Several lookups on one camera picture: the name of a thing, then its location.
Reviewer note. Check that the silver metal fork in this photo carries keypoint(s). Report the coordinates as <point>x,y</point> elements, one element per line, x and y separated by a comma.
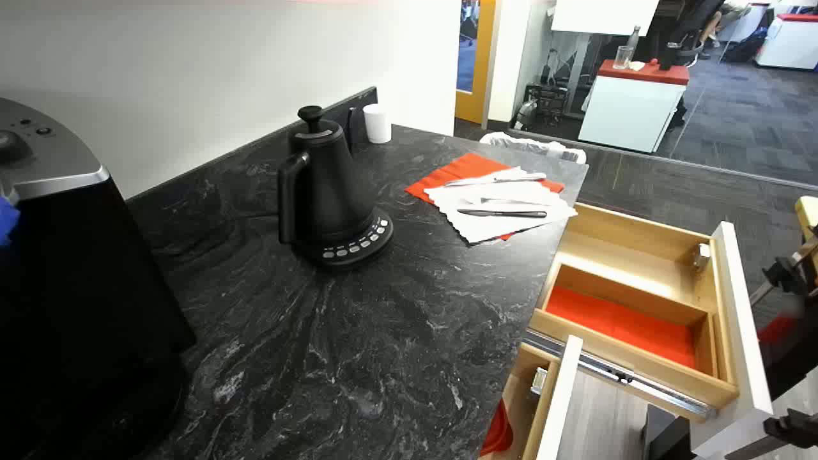
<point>513,200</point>

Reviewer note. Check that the small wooden drawer white front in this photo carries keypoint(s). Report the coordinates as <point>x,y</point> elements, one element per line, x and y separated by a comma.
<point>554,408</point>

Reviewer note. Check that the large wooden drawer white front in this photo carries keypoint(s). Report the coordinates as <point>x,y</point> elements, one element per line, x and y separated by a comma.
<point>640,255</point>

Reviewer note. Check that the yellow door frame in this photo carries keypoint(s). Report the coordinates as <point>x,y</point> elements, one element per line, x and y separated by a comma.
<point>485,58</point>

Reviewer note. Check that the orange drawer tray liner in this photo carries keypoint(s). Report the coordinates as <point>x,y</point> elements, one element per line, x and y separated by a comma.
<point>623,322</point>

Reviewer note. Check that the black plastic utensil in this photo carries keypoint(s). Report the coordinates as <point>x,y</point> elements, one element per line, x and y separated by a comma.
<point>502,212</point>

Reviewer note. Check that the metal drawer slide rail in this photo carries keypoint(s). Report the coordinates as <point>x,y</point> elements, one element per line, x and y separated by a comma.
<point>623,373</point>

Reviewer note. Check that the black coffee machine silver lid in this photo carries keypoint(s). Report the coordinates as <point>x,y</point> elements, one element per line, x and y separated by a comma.
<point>79,281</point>

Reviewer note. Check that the silver metal knife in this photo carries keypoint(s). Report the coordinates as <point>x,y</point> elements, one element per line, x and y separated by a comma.
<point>521,177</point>

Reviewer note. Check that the black electric kettle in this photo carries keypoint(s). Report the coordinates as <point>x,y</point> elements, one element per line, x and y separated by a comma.
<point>329,200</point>

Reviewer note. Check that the white paper napkin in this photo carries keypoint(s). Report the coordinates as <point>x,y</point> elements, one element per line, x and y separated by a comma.
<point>513,227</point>

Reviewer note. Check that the trash bin with white bag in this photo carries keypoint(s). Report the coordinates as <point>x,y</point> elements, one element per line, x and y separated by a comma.
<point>534,144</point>

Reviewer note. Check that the white ceramic mug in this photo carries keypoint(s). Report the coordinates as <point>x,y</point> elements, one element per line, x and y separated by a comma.
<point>376,125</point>

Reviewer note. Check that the white cabinet red top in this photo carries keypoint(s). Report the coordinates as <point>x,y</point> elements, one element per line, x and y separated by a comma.
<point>630,104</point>

